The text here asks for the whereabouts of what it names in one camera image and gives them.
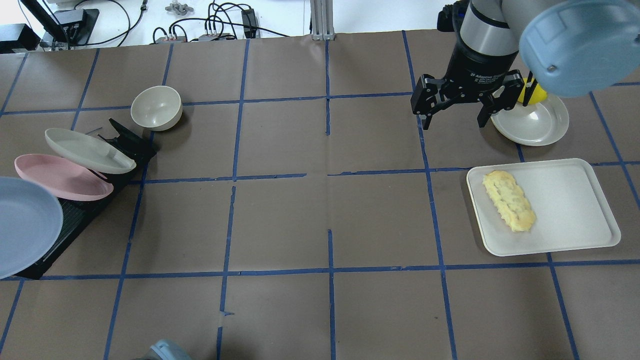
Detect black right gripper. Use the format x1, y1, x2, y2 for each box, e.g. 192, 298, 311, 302
411, 47, 524, 131

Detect light blue plate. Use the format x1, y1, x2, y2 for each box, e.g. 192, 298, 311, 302
0, 177, 64, 280

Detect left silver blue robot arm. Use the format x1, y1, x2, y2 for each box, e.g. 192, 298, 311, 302
134, 339, 193, 360

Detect yellow bread loaf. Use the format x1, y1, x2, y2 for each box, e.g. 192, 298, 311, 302
482, 170, 537, 233

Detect beige plate in rack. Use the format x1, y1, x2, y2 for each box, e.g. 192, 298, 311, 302
45, 128, 137, 174

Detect pink plate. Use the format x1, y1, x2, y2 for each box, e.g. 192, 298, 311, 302
14, 153, 114, 202

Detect beige shallow dish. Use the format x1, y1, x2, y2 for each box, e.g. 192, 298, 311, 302
490, 95, 570, 147

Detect yellow lemon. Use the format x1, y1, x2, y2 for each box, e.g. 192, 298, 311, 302
517, 79, 548, 106

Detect white rectangular tray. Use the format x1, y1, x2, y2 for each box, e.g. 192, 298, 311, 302
466, 158, 621, 256

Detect black power adapter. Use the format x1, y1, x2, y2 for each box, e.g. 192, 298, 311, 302
241, 8, 258, 38

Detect beige bowl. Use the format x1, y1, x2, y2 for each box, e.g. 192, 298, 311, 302
130, 85, 183, 132

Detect metal clamp parts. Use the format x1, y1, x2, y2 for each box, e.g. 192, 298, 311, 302
165, 0, 194, 16

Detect black dish rack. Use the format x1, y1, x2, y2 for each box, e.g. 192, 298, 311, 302
14, 118, 156, 280

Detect aluminium frame post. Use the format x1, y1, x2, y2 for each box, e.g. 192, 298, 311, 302
310, 0, 336, 41

